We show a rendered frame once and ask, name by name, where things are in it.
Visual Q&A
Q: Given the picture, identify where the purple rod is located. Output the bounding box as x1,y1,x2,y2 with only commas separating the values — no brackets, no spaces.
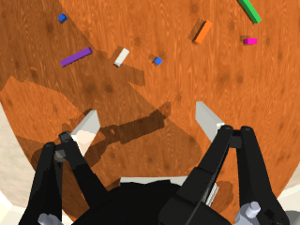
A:
60,47,92,67

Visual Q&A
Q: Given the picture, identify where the grey rod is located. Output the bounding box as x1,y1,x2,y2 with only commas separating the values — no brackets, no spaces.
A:
114,48,129,67

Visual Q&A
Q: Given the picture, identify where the green rod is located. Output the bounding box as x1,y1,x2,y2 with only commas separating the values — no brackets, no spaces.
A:
239,0,262,23

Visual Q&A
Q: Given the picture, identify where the orange rod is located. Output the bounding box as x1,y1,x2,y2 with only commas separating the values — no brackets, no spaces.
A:
194,20,212,44

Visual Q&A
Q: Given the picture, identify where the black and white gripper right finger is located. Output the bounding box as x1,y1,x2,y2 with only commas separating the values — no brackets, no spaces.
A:
158,101,290,225

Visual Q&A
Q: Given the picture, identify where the small magenta block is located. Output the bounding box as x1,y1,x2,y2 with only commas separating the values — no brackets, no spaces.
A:
245,38,257,44

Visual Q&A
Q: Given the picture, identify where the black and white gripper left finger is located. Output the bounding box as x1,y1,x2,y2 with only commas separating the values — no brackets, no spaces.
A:
18,110,129,225

